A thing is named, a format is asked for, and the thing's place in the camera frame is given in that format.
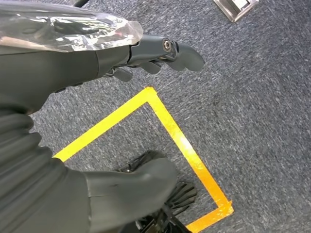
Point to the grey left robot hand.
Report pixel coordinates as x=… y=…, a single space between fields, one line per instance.
x=48 y=70

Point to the yellow floor tape square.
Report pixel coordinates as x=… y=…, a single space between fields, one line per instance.
x=177 y=135

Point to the black robot foot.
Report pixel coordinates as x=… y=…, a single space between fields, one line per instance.
x=182 y=196

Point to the silver floor socket white insert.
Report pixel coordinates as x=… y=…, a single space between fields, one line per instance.
x=233 y=8

